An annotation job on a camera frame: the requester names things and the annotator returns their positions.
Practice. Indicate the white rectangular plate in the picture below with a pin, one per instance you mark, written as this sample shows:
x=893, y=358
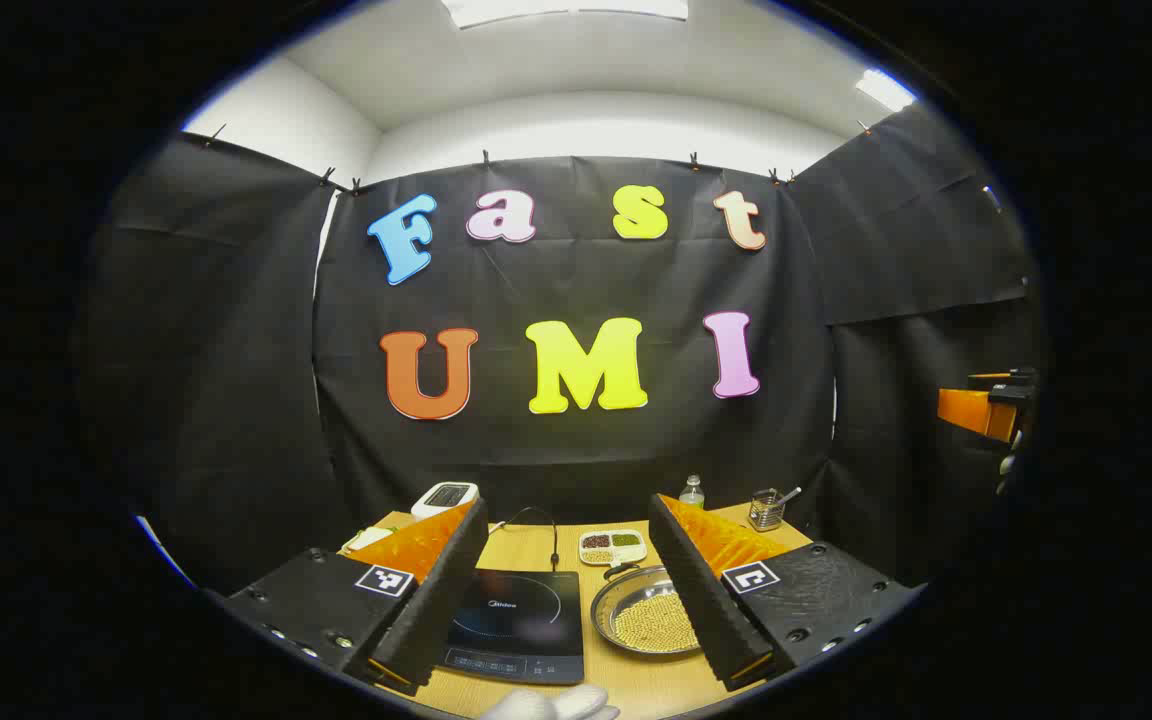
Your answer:
x=366, y=540

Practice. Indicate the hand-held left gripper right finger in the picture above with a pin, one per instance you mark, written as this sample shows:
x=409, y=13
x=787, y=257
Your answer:
x=701, y=600

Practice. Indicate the stainless steel pot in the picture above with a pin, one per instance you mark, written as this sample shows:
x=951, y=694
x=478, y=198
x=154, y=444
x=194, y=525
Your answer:
x=626, y=615

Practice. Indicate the black backdrop cloth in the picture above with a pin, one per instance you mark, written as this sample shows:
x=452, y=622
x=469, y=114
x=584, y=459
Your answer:
x=586, y=450

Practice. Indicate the metal spoon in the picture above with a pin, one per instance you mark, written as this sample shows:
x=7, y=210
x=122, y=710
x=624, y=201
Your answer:
x=788, y=495

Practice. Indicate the white toaster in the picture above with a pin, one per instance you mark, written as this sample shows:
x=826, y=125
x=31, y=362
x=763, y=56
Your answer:
x=444, y=497

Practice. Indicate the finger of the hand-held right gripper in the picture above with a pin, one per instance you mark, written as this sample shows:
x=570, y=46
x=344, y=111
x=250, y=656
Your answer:
x=966, y=410

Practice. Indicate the green label drink bottle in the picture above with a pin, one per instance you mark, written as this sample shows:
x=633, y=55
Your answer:
x=692, y=494

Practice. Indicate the white divided bean dish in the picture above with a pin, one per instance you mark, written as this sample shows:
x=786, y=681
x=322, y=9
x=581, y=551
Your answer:
x=613, y=547

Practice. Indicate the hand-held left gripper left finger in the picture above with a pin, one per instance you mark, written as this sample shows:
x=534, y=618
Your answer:
x=436, y=600

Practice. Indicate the pile of soybeans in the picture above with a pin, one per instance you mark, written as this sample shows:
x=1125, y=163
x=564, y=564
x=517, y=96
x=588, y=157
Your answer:
x=651, y=622

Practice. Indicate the black induction cooktop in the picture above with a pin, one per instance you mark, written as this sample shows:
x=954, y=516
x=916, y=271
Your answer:
x=516, y=620

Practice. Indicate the large ceiling light panel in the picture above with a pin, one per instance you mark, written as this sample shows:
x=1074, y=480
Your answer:
x=556, y=10

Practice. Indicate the small ceiling light panel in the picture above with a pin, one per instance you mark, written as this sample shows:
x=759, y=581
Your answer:
x=884, y=90

